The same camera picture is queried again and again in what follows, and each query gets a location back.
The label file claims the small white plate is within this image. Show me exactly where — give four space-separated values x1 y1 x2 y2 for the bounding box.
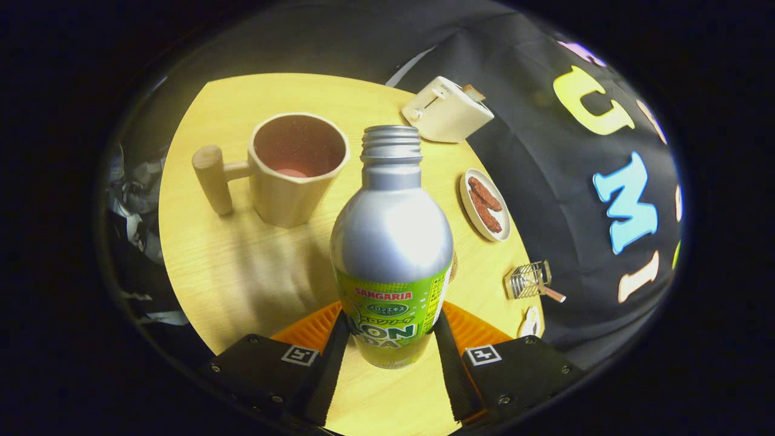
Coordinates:
459 168 512 243

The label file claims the black backdrop cloth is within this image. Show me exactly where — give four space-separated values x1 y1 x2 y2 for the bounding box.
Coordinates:
109 0 688 370

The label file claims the crumpled grey plastic sheet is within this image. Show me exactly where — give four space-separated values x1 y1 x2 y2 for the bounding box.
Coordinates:
108 144 190 328

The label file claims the beige wooden-handled cup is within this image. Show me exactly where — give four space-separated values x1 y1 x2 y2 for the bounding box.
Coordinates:
192 112 351 230

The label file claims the silver bottle with green label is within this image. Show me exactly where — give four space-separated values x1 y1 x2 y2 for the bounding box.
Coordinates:
330 125 455 370

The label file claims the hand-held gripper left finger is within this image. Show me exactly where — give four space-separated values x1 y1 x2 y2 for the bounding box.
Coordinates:
201 302 352 426

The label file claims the white divided condiment dish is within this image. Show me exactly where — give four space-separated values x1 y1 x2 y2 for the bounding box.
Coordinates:
518 306 543 339

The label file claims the metal wire holder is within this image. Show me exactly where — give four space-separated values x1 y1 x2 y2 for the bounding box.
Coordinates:
504 260 553 300

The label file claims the cream toaster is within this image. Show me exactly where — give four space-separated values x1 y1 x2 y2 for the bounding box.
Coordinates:
401 76 495 144

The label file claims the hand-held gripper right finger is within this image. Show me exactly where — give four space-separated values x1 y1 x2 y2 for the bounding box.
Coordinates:
434 302 588 426

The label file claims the light wooden table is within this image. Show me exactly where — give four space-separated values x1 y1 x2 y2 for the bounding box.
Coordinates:
159 73 546 436

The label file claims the brown sausage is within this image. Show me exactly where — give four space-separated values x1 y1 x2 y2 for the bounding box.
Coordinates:
467 176 503 213
471 191 503 234

